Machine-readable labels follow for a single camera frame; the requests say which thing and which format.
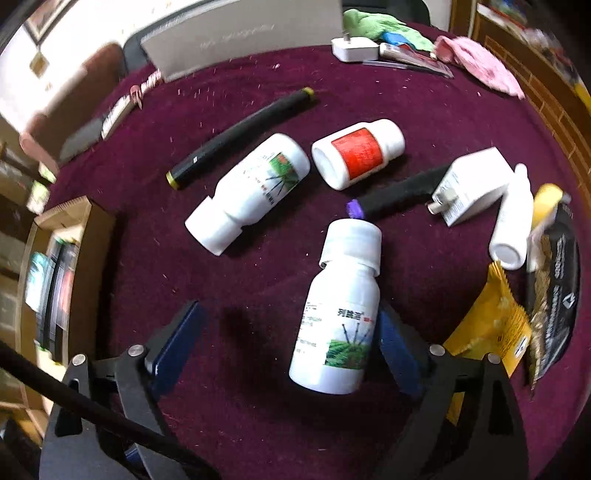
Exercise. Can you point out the black purple-capped marker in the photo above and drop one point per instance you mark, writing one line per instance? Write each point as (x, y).
(397, 196)

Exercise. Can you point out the toothpaste tube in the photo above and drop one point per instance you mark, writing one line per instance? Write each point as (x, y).
(405, 58)

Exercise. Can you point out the white bottle green label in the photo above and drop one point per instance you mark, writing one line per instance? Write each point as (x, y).
(247, 192)

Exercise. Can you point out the black rod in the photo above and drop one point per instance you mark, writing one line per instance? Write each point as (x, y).
(41, 382)

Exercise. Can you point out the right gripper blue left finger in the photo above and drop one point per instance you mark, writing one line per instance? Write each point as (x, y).
(169, 349)

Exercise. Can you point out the brown armchair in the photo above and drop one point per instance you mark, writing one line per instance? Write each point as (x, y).
(72, 106)

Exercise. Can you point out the yellow snack packet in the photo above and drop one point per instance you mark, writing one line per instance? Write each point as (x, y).
(496, 323)

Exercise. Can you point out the white bottle red label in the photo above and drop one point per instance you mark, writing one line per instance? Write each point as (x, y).
(356, 152)

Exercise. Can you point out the white power adapter plug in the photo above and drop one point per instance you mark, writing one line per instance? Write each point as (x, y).
(472, 184)

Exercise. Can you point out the white keychain tag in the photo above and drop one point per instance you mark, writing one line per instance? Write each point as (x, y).
(127, 103)

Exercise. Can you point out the black yellow-capped marker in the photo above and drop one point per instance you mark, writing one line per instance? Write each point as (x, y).
(229, 140)

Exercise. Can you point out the wooden organizer box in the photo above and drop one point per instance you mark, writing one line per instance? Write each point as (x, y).
(60, 282)

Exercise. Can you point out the grey cardboard box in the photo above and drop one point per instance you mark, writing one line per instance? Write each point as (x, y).
(216, 31)

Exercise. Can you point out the black snack packet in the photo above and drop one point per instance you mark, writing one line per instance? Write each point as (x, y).
(553, 289)

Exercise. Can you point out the yellow round jar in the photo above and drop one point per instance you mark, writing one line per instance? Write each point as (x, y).
(546, 198)

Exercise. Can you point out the small white charger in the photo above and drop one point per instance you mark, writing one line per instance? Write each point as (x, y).
(355, 49)

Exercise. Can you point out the black sofa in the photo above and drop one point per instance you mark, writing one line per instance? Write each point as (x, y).
(134, 57)

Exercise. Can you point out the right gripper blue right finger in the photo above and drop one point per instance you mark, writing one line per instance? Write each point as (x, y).
(404, 351)

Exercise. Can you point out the green cloth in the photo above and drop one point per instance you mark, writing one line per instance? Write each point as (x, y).
(377, 26)

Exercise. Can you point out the pink cloth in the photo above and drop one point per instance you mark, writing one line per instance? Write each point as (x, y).
(479, 62)

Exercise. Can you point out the white spray bottle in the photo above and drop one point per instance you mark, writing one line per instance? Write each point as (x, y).
(509, 241)

